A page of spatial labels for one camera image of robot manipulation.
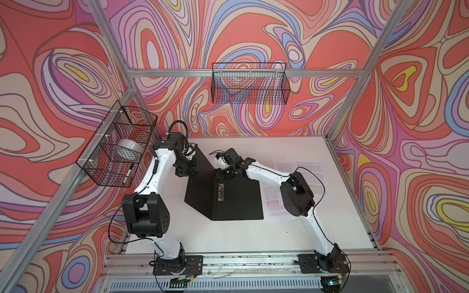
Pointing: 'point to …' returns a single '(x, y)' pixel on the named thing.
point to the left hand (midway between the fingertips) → (199, 171)
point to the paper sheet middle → (287, 166)
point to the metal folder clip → (220, 192)
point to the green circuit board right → (331, 282)
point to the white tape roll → (130, 148)
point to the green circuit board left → (180, 282)
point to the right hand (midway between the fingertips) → (216, 182)
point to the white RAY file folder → (237, 198)
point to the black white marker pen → (127, 176)
